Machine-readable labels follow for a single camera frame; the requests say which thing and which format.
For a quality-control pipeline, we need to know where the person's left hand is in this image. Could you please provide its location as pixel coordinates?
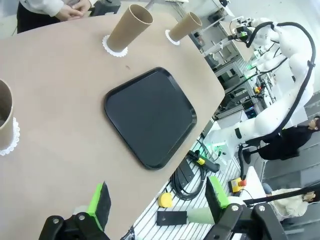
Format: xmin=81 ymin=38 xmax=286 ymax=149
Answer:
xmin=71 ymin=0 xmax=91 ymax=18

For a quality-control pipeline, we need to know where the black computer tower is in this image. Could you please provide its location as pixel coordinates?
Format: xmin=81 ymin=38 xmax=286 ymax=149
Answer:
xmin=243 ymin=102 xmax=258 ymax=118

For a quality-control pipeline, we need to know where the coiled black cable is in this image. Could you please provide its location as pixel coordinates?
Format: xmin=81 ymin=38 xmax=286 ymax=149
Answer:
xmin=172 ymin=159 xmax=206 ymax=201

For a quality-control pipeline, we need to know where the black flat block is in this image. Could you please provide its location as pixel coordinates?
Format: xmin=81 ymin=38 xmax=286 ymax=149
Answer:
xmin=178 ymin=158 xmax=195 ymax=186

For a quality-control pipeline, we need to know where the tan paper cup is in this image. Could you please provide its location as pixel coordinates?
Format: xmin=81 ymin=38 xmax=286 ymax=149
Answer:
xmin=169 ymin=11 xmax=203 ymax=43
xmin=0 ymin=79 xmax=15 ymax=151
xmin=108 ymin=4 xmax=154 ymax=52

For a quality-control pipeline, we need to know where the person's right hand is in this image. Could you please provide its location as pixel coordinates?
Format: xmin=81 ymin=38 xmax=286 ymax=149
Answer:
xmin=53 ymin=3 xmax=79 ymax=21

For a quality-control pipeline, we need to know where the black yellow enabling handle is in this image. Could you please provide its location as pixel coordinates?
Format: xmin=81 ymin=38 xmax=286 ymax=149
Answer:
xmin=188 ymin=149 xmax=221 ymax=173

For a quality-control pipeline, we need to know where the dark grey chair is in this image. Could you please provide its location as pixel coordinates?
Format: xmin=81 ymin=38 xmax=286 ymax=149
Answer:
xmin=89 ymin=0 xmax=121 ymax=17

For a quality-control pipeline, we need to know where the person in cream sweater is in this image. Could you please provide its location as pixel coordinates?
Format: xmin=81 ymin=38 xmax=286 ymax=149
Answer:
xmin=262 ymin=186 xmax=316 ymax=223

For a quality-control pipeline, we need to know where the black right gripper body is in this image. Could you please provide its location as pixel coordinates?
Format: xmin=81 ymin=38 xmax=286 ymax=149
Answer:
xmin=233 ymin=23 xmax=253 ymax=48

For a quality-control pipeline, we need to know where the aluminium slotted base plate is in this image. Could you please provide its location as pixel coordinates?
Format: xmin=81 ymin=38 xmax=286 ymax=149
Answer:
xmin=119 ymin=119 xmax=253 ymax=240

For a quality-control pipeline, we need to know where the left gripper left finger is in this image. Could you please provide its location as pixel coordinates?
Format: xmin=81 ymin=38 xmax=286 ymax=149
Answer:
xmin=38 ymin=181 xmax=112 ymax=240

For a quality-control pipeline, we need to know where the black rectangular plate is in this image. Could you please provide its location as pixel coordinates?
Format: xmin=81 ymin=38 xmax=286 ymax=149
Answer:
xmin=156 ymin=211 xmax=188 ymax=227

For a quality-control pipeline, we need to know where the person's right forearm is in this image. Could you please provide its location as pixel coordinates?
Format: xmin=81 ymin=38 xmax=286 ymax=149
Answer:
xmin=24 ymin=0 xmax=67 ymax=18

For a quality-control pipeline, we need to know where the aluminium frame workbench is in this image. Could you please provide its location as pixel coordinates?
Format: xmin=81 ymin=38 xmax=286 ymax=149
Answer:
xmin=188 ymin=0 xmax=251 ymax=76

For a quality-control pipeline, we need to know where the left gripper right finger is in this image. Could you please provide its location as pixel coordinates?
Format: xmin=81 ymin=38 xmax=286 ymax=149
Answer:
xmin=206 ymin=176 xmax=288 ymax=240

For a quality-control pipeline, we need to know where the black slanted pole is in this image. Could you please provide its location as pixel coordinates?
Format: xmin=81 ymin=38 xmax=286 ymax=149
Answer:
xmin=243 ymin=183 xmax=320 ymax=206

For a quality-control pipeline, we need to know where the person in light grey sweatshirt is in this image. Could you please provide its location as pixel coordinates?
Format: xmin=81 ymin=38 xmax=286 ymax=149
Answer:
xmin=16 ymin=0 xmax=61 ymax=35

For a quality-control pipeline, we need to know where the seated person in black clothes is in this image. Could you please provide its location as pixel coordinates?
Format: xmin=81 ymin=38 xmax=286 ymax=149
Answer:
xmin=258 ymin=117 xmax=320 ymax=161

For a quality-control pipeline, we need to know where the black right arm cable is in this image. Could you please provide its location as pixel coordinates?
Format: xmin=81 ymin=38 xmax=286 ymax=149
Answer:
xmin=238 ymin=21 xmax=317 ymax=181

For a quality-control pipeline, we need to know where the yellow emergency stop box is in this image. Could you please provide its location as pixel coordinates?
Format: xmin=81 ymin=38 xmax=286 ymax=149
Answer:
xmin=228 ymin=176 xmax=247 ymax=193

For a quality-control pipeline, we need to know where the yellow round tape measure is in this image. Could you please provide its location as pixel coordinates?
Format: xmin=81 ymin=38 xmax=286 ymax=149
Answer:
xmin=158 ymin=192 xmax=175 ymax=209

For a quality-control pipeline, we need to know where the pale green cylinder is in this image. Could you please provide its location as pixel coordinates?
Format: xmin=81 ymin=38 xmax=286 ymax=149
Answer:
xmin=187 ymin=207 xmax=216 ymax=225

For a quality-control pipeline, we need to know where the black plastic tray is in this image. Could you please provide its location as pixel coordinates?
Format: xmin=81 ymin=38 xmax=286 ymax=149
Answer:
xmin=103 ymin=66 xmax=198 ymax=171

